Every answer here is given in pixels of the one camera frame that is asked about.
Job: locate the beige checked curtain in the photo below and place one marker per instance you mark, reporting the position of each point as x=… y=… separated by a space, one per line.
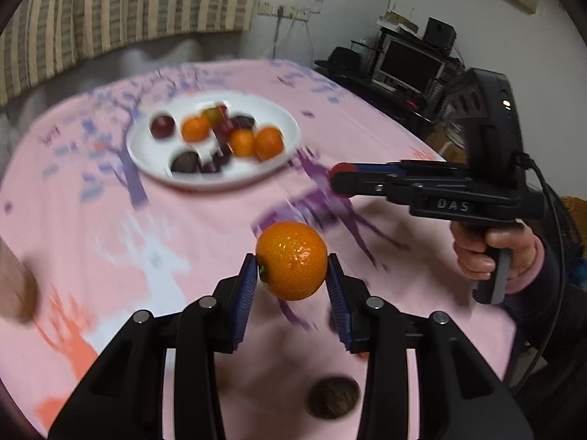
x=114 y=13

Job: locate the dark brown water chestnut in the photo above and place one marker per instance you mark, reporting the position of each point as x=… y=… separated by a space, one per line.
x=185 y=162
x=333 y=396

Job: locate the white wall socket strip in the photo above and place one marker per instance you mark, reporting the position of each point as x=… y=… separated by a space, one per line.
x=284 y=10

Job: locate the dark red cherry with stem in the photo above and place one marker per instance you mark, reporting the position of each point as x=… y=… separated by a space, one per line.
x=341 y=168

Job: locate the black media shelf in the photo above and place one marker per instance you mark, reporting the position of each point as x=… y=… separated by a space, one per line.
x=412 y=105

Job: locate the black monitor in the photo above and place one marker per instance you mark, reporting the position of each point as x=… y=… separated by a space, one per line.
x=408 y=66

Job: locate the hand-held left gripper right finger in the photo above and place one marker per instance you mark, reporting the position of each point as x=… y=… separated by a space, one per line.
x=339 y=307

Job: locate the large dark purple plum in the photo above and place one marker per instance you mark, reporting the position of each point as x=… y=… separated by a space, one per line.
x=163 y=127

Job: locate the flat cardboard box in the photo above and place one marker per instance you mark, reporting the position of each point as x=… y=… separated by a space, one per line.
x=399 y=20

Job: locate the plastic cup with lid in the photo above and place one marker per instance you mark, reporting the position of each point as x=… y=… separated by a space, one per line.
x=16 y=284

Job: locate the person's right forearm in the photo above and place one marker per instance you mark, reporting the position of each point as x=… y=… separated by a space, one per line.
x=564 y=321

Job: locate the pink deer print tablecloth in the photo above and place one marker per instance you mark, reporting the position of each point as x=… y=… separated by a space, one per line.
x=137 y=238

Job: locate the white oval plate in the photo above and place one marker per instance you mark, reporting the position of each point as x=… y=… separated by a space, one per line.
x=151 y=160

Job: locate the large yellow green plum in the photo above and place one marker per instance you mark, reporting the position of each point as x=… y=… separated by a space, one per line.
x=211 y=113

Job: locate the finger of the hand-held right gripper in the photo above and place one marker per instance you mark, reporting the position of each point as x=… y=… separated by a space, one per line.
x=367 y=189
x=390 y=168

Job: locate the black speaker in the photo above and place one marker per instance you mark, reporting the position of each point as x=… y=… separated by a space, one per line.
x=440 y=31

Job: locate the person's right hand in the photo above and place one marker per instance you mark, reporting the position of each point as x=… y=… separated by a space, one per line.
x=472 y=261

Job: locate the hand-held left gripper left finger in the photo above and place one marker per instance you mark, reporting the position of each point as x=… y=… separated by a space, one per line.
x=243 y=302

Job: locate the black hat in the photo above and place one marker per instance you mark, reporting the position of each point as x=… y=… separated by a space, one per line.
x=344 y=59

